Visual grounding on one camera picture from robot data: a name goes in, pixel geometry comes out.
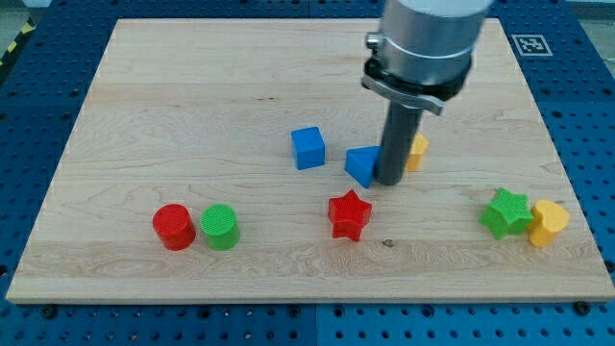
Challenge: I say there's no light wooden board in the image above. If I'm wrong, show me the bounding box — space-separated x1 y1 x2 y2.
7 19 614 305

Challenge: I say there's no red cylinder block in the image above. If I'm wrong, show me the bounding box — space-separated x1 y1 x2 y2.
152 204 196 251

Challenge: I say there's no white fiducial marker tag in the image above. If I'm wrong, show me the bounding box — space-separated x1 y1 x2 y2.
512 34 553 57

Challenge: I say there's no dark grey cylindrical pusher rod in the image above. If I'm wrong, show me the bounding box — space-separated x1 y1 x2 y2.
376 101 423 185

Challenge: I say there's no red star block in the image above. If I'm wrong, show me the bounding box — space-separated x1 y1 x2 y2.
328 189 372 242

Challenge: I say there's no yellow hexagon block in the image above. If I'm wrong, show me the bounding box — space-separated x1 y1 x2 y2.
406 133 430 172

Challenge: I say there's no blue triangle block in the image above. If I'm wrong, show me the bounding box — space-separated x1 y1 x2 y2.
344 146 380 188

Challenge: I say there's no yellow heart block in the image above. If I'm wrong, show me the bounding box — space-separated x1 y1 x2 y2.
528 200 570 248

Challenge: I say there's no yellow black hazard tape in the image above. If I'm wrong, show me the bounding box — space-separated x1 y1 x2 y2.
1 17 37 71

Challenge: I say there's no green cylinder block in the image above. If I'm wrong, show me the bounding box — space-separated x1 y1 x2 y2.
199 204 240 251

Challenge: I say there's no green star block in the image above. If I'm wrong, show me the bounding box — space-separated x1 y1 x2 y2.
479 187 534 239

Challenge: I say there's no blue cube block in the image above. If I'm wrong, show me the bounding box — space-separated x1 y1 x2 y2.
290 127 326 170

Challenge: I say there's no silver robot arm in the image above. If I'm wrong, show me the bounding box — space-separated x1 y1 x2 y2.
361 0 492 185

